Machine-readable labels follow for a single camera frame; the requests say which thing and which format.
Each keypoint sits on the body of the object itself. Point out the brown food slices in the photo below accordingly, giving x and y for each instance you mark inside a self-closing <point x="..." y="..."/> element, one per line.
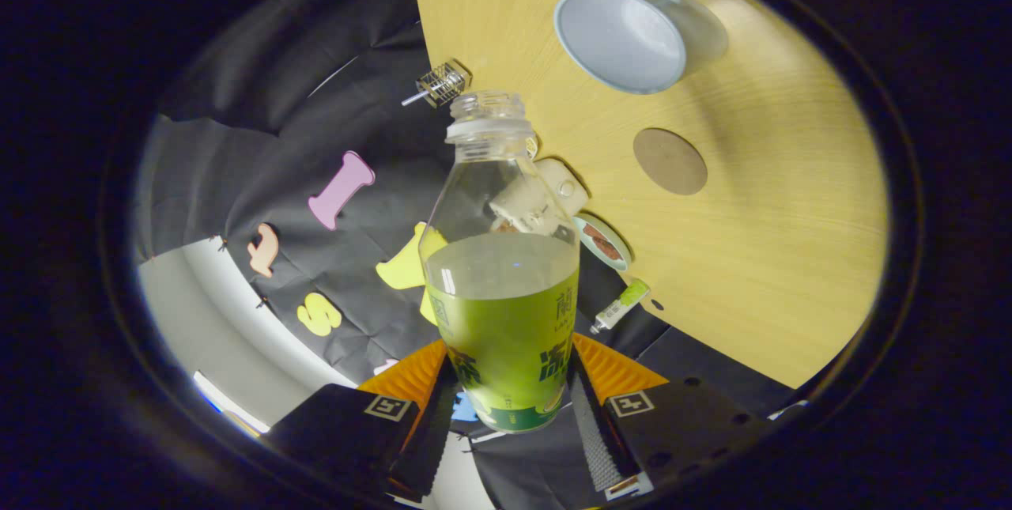
<point x="602" y="243"/>

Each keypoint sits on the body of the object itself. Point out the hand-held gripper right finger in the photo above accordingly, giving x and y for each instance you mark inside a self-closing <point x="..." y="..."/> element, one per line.
<point x="601" y="439"/>

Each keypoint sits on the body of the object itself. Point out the wooden table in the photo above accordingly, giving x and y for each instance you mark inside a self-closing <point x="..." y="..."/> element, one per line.
<point x="775" y="257"/>

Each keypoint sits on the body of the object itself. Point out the white stick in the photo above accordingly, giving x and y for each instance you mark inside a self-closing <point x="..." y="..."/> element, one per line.
<point x="413" y="98"/>

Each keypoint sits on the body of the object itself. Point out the green label juice bottle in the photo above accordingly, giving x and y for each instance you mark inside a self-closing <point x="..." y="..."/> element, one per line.
<point x="506" y="336"/>

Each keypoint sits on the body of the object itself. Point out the small white green bottle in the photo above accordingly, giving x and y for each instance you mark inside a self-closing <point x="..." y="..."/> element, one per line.
<point x="624" y="303"/>

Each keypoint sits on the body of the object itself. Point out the round brown coaster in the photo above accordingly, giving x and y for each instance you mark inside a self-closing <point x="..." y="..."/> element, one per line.
<point x="670" y="162"/>

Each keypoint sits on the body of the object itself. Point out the pale green plate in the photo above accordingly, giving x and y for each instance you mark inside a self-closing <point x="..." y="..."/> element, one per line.
<point x="619" y="259"/>

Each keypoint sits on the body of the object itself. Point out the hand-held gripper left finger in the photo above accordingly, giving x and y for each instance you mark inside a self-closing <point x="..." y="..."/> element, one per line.
<point x="431" y="447"/>

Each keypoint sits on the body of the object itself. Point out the pale blue cup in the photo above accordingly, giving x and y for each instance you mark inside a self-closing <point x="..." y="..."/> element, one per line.
<point x="617" y="39"/>

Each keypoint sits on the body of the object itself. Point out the white toaster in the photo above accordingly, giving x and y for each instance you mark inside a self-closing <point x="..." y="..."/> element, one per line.
<point x="565" y="186"/>

